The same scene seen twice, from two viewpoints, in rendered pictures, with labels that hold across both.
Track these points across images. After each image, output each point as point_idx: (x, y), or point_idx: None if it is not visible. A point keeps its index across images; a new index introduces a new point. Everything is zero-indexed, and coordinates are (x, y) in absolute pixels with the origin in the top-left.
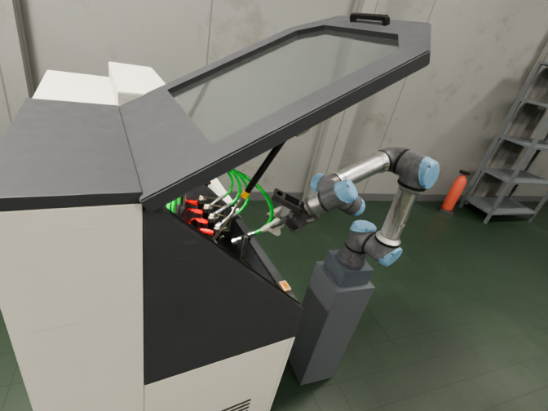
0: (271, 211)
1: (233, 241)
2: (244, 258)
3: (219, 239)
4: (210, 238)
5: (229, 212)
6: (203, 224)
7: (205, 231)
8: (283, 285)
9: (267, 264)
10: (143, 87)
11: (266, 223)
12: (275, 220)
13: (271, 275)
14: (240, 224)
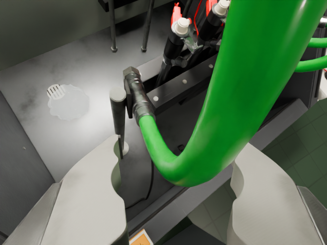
0: (184, 151)
1: (123, 73)
2: (118, 127)
3: (173, 59)
4: (195, 54)
5: (305, 77)
6: (224, 28)
7: (172, 15)
8: (136, 242)
9: (195, 190)
10: None
11: (161, 151)
12: (88, 221)
13: (166, 206)
14: (290, 111)
